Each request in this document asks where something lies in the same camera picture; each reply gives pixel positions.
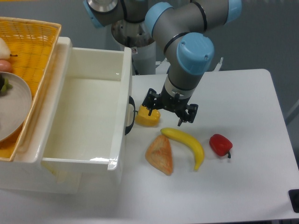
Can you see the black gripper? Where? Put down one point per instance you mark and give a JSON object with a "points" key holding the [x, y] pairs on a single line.
{"points": [[174, 104]]}

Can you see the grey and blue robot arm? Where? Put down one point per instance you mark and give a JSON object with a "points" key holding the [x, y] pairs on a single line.
{"points": [[178, 32]]}

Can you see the yellow bell pepper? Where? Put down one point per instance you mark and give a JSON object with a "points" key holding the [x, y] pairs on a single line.
{"points": [[143, 118]]}

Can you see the red bell pepper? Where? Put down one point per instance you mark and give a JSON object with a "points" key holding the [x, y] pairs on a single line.
{"points": [[221, 145]]}

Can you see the yellow banana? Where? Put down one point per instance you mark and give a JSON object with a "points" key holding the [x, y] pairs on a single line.
{"points": [[189, 141]]}

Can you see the triangular bread pastry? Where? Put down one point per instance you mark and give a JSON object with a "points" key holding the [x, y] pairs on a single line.
{"points": [[159, 155]]}

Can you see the white plastic drawer box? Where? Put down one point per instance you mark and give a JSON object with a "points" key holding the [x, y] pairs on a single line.
{"points": [[77, 132]]}

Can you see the black object at table edge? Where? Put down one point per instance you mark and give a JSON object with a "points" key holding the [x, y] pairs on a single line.
{"points": [[294, 198]]}

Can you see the yellow woven basket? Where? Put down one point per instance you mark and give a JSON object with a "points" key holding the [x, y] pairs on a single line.
{"points": [[34, 42]]}

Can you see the grey ceramic plate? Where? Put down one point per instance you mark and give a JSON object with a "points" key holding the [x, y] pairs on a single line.
{"points": [[15, 105]]}

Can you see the white pear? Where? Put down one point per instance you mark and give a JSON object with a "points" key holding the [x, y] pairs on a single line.
{"points": [[5, 52]]}

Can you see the black drawer handle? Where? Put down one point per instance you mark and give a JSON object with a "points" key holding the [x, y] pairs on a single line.
{"points": [[131, 115]]}

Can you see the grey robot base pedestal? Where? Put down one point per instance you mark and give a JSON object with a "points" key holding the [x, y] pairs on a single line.
{"points": [[143, 47]]}

